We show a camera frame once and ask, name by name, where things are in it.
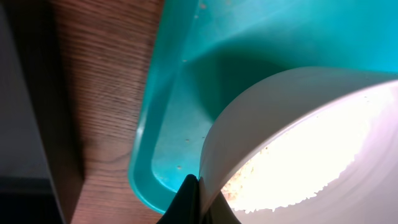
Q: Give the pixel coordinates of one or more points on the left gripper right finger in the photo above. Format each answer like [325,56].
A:
[220,212]

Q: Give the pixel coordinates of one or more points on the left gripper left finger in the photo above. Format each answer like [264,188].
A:
[184,208]

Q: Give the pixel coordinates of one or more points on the grey bowl with rice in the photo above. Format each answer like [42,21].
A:
[365,192]

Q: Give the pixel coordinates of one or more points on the pile of white rice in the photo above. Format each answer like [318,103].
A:
[306,158]

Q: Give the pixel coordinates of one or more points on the teal plastic tray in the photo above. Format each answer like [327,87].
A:
[207,52]

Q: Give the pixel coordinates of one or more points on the black plastic tray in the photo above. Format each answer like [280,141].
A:
[28,201]

